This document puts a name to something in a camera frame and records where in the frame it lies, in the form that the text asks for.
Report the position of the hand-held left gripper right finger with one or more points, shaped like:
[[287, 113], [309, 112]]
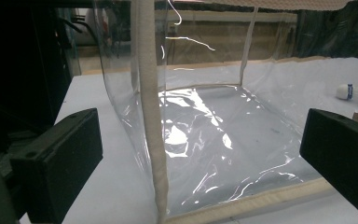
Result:
[[345, 152]]

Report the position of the clear plastic bag beige trim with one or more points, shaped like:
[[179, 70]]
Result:
[[217, 130]]

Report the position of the white badminton shuttlecock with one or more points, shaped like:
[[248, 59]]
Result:
[[349, 91]]

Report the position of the black equipment stand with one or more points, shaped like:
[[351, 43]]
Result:
[[21, 62]]

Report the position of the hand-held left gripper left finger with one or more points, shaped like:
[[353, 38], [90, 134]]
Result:
[[59, 161]]

